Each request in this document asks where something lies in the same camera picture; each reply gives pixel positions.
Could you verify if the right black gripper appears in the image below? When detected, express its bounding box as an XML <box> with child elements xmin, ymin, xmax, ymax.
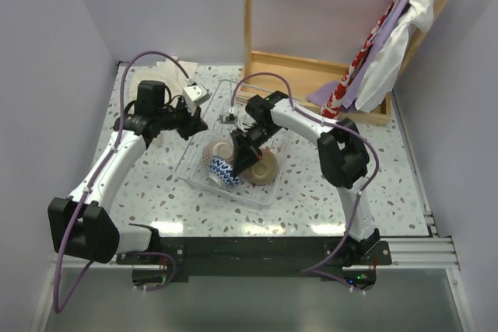
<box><xmin>230</xmin><ymin>122</ymin><xmax>282</xmax><ymax>177</ymax></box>

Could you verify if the black glossy bowl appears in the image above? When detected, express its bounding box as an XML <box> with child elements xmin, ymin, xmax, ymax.
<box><xmin>242</xmin><ymin>149</ymin><xmax>279</xmax><ymax>185</ymax></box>

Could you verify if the brown patterned bowl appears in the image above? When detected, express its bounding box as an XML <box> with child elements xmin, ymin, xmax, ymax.
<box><xmin>202</xmin><ymin>141</ymin><xmax>233</xmax><ymax>166</ymax></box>

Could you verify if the blue white patterned bowl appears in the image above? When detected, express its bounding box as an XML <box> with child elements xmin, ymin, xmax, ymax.
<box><xmin>208</xmin><ymin>156</ymin><xmax>242</xmax><ymax>189</ymax></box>

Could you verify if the white wire dish rack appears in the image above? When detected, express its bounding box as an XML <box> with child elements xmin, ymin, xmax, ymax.
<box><xmin>176</xmin><ymin>80</ymin><xmax>295</xmax><ymax>207</ymax></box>

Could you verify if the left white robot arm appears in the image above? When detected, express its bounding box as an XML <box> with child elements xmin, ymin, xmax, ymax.
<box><xmin>47</xmin><ymin>81</ymin><xmax>209</xmax><ymax>264</ymax></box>

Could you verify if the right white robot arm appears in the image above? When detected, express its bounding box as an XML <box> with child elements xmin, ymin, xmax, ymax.
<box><xmin>230</xmin><ymin>91</ymin><xmax>381</xmax><ymax>264</ymax></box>

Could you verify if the cream crumpled cloth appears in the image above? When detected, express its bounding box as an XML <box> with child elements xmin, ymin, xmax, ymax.
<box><xmin>123</xmin><ymin>57</ymin><xmax>198</xmax><ymax>117</ymax></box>

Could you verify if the wooden tray stand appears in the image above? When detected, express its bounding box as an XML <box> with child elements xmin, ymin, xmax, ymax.
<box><xmin>241</xmin><ymin>0</ymin><xmax>450</xmax><ymax>126</ymax></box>

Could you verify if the lilac cloth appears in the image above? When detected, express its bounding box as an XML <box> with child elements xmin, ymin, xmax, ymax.
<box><xmin>307</xmin><ymin>0</ymin><xmax>409</xmax><ymax>110</ymax></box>

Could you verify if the red white patterned cloth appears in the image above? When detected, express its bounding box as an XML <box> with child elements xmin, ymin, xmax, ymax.
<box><xmin>320</xmin><ymin>0</ymin><xmax>398</xmax><ymax>119</ymax></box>

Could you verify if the white hanging cloth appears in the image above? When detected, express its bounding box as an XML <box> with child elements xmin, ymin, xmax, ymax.
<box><xmin>355</xmin><ymin>0</ymin><xmax>433</xmax><ymax>112</ymax></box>

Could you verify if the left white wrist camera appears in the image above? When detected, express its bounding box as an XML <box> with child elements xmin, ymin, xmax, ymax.
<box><xmin>182</xmin><ymin>83</ymin><xmax>210</xmax><ymax>114</ymax></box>

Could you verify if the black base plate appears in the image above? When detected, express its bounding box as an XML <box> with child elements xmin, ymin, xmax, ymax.
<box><xmin>116</xmin><ymin>236</ymin><xmax>392</xmax><ymax>290</ymax></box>

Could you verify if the aluminium rail frame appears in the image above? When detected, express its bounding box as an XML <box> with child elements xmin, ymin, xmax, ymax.
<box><xmin>29</xmin><ymin>211</ymin><xmax>479</xmax><ymax>332</ymax></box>

